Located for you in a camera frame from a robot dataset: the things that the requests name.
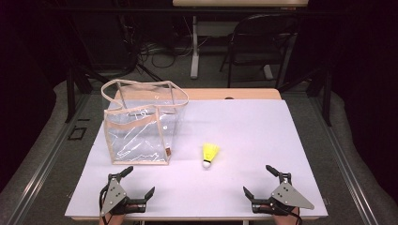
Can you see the white table mat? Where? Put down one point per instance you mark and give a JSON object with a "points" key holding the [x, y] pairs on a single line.
{"points": [[250, 134]]}

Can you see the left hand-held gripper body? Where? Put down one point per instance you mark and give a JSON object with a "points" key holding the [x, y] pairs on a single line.
{"points": [[114, 195]]}

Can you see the clear bag with beige trim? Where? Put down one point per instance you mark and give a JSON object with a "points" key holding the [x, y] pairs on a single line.
{"points": [[137, 125]]}

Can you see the white desk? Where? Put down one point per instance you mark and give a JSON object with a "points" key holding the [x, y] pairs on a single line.
{"points": [[239, 2]]}

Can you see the black horizontal bar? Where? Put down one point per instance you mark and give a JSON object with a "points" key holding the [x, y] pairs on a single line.
{"points": [[125, 10]]}

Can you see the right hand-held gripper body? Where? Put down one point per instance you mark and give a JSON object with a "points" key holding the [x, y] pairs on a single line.
{"points": [[289, 196]]}

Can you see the person's right hand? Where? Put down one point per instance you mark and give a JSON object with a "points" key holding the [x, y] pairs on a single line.
{"points": [[286, 220]]}

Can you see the yellow shuttlecock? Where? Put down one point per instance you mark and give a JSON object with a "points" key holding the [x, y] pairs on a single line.
{"points": [[210, 151]]}

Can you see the black metal stand post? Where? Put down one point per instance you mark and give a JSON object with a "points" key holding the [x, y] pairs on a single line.
{"points": [[327, 100], [70, 93]]}

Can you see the metal floor rail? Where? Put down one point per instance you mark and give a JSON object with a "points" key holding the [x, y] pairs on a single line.
{"points": [[347, 168], [40, 168]]}

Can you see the black folding chair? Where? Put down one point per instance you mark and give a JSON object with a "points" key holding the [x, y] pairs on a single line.
{"points": [[263, 34]]}

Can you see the person's left hand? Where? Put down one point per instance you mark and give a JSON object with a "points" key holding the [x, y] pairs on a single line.
{"points": [[112, 220]]}

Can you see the wooden table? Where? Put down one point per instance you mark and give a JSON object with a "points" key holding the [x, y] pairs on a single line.
{"points": [[219, 93]]}

